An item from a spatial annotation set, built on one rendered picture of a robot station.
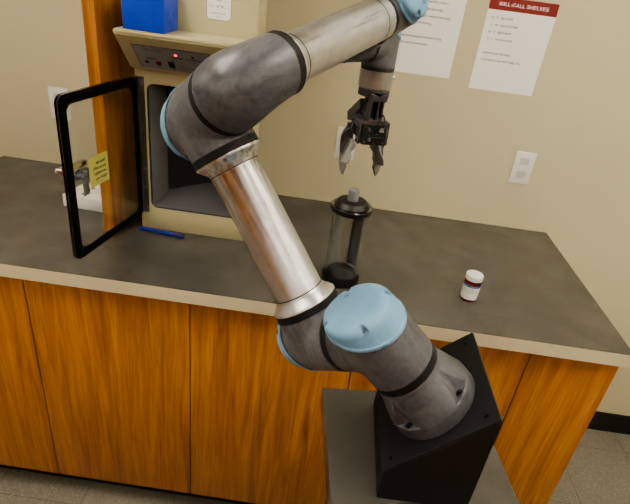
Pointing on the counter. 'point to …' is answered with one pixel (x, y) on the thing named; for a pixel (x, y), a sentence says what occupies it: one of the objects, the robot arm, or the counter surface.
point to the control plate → (168, 58)
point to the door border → (67, 159)
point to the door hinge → (143, 141)
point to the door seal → (72, 162)
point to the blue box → (150, 15)
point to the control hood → (180, 40)
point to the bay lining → (168, 168)
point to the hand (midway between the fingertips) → (358, 169)
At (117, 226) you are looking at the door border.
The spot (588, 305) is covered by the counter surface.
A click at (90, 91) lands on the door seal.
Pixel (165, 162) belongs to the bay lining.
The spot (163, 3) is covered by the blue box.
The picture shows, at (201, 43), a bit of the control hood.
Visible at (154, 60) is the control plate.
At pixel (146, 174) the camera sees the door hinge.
